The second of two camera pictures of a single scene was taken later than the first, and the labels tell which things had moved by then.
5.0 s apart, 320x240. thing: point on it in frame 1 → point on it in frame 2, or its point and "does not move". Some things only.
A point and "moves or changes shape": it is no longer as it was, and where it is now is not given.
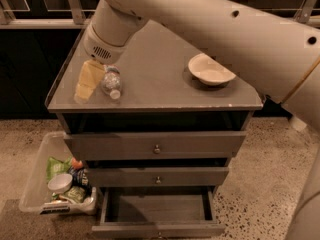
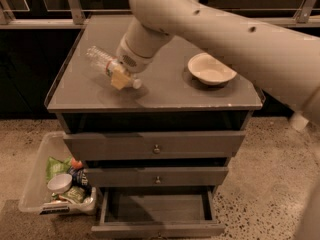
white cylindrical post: x=297 y=123 does not move
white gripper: x=100 y=51 → x=132 y=60
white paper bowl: x=208 y=71 does not move
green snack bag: x=55 y=166 does not move
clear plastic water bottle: x=111 y=82 moves or changes shape
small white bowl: x=60 y=183 does not move
